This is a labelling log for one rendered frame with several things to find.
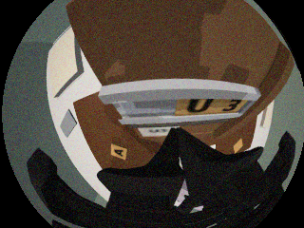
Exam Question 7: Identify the tan letter tile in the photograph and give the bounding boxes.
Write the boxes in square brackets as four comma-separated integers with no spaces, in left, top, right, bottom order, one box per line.
[233,138,243,153]
[110,143,128,160]

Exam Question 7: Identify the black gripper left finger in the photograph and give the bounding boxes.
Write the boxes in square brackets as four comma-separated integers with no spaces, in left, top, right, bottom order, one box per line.
[96,128,186,210]

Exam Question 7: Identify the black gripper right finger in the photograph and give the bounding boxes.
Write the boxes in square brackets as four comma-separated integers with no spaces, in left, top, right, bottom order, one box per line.
[176,128,263,208]

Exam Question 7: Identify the white paper ticket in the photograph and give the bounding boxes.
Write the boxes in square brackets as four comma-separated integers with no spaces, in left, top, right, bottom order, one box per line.
[138,126,180,137]

